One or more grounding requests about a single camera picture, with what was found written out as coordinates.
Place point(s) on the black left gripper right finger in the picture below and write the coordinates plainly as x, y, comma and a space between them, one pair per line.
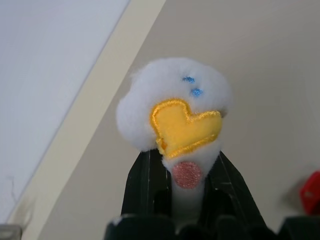
225, 195

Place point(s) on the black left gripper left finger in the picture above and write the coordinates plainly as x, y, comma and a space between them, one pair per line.
147, 185

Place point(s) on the black mesh pouch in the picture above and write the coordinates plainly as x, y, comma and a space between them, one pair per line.
311, 192

